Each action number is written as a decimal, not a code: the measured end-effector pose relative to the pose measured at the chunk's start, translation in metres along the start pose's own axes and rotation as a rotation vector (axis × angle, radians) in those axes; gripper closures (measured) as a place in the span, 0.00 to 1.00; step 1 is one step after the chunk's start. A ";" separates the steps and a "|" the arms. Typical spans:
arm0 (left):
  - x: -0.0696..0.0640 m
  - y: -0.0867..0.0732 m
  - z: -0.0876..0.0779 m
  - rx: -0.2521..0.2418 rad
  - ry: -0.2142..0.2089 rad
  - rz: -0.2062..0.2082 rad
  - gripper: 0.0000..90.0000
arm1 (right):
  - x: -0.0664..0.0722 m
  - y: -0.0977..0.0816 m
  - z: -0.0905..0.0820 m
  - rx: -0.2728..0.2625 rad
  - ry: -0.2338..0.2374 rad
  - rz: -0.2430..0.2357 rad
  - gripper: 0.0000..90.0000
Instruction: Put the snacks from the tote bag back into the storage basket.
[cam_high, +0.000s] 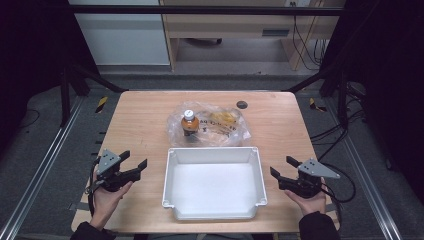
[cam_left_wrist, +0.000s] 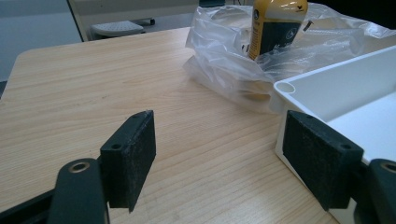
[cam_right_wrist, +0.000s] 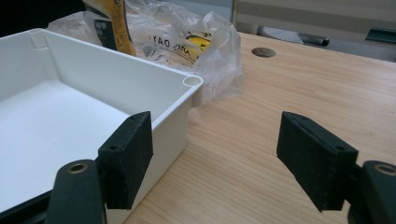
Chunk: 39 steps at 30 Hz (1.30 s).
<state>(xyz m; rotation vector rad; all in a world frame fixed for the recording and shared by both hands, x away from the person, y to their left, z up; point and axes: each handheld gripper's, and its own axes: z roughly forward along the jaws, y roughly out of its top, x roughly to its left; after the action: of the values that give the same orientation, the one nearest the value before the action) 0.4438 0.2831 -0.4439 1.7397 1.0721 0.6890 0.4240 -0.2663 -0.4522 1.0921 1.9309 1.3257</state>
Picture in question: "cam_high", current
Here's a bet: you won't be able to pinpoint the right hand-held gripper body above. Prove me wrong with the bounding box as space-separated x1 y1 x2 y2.
278 158 341 200

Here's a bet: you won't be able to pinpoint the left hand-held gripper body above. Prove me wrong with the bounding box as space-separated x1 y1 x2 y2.
94 148 135 193

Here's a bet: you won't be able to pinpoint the person's right hand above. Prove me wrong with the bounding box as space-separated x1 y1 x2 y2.
284 186 328 217

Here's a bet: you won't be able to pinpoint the person's left hand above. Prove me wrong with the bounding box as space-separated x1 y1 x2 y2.
89 180 134 231

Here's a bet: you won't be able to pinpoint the yellow black floor tape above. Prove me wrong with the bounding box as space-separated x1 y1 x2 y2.
94 95 110 114
308 97 328 113

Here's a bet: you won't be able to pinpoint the clear plastic bag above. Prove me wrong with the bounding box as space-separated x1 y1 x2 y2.
166 101 252 148

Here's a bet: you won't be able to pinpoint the white plastic bin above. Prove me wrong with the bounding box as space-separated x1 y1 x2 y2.
161 146 269 221

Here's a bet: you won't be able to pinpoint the orange bottle with white cap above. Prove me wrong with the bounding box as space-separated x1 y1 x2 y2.
180 109 201 138

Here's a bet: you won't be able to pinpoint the black metal stand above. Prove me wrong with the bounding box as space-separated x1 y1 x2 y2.
59 62 129 128
282 61 352 130

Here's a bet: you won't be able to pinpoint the yellow snack pieces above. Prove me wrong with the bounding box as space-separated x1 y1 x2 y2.
209 111 240 128

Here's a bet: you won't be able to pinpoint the white cabinet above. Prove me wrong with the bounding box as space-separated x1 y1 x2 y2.
67 0 171 66

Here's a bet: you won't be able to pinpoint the light wooden desk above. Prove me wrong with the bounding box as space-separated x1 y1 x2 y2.
159 0 347 72

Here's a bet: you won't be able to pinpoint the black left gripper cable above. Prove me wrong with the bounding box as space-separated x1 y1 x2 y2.
86 155 102 218

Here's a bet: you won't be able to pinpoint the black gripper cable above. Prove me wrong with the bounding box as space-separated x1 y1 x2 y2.
319 162 357 231
86 155 102 218

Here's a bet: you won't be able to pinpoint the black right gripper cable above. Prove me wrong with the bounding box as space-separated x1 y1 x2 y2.
319 162 357 231

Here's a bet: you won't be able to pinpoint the black floor cables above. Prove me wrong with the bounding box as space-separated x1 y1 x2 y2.
309 81 368 163

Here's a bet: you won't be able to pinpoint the aluminium floor rail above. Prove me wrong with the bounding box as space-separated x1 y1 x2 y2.
324 96 404 240
0 95 85 240

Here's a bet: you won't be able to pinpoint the black cables under desk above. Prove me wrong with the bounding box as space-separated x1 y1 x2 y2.
291 1 331 72

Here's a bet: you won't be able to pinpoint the black horizontal frame bar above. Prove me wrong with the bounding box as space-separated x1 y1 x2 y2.
70 4 345 17

